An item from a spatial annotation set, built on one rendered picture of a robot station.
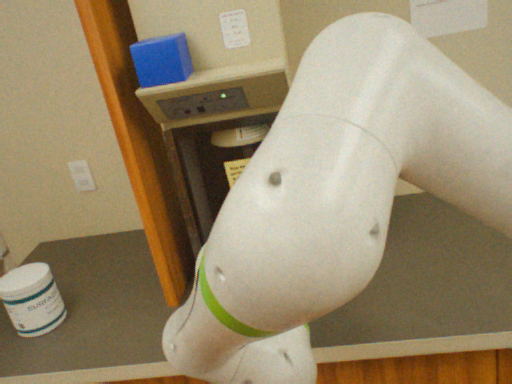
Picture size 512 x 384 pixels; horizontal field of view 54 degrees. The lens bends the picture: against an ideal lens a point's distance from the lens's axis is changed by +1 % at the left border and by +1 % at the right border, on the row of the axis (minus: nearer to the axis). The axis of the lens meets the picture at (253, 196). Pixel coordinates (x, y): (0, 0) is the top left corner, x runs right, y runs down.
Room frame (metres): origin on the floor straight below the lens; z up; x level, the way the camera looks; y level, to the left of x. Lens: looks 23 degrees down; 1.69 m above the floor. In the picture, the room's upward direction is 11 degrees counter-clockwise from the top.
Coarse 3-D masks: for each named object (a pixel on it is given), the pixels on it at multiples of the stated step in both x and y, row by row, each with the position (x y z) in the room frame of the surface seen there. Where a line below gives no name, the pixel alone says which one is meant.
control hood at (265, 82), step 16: (240, 64) 1.15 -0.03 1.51; (256, 64) 1.11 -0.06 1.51; (272, 64) 1.07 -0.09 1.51; (192, 80) 1.07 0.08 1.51; (208, 80) 1.06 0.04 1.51; (224, 80) 1.06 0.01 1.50; (240, 80) 1.06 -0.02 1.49; (256, 80) 1.06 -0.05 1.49; (272, 80) 1.06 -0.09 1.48; (288, 80) 1.12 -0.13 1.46; (144, 96) 1.09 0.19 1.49; (160, 96) 1.09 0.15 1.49; (176, 96) 1.09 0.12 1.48; (256, 96) 1.10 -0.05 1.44; (272, 96) 1.10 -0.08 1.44; (160, 112) 1.14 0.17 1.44; (224, 112) 1.15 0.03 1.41
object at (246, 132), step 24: (240, 120) 1.16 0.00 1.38; (264, 120) 1.15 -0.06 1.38; (192, 144) 1.18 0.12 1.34; (216, 144) 1.17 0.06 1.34; (240, 144) 1.16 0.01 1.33; (192, 168) 1.18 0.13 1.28; (216, 168) 1.17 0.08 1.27; (192, 192) 1.18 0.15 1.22; (216, 192) 1.17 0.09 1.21; (216, 216) 1.17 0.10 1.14
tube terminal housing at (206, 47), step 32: (128, 0) 1.20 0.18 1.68; (160, 0) 1.19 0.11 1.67; (192, 0) 1.18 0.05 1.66; (224, 0) 1.17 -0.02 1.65; (256, 0) 1.15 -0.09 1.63; (160, 32) 1.19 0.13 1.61; (192, 32) 1.18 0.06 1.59; (256, 32) 1.16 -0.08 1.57; (224, 64) 1.17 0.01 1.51; (288, 64) 1.24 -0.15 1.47
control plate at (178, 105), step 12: (192, 96) 1.09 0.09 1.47; (204, 96) 1.09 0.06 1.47; (216, 96) 1.09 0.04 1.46; (228, 96) 1.10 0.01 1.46; (240, 96) 1.10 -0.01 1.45; (168, 108) 1.12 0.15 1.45; (180, 108) 1.12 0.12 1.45; (192, 108) 1.13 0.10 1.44; (204, 108) 1.13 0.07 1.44; (216, 108) 1.13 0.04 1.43; (228, 108) 1.13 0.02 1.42; (240, 108) 1.13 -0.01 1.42
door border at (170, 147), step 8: (168, 136) 1.18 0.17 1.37; (168, 144) 1.18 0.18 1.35; (176, 152) 1.18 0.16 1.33; (176, 160) 1.18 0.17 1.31; (176, 168) 1.18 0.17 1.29; (176, 176) 1.18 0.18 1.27; (176, 184) 1.18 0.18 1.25; (184, 184) 1.18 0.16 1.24; (184, 192) 1.18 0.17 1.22; (184, 200) 1.18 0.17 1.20; (184, 208) 1.18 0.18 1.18; (192, 216) 1.18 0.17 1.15; (192, 224) 1.18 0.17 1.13; (192, 232) 1.18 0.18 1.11; (192, 240) 1.18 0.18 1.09; (200, 248) 1.18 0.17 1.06
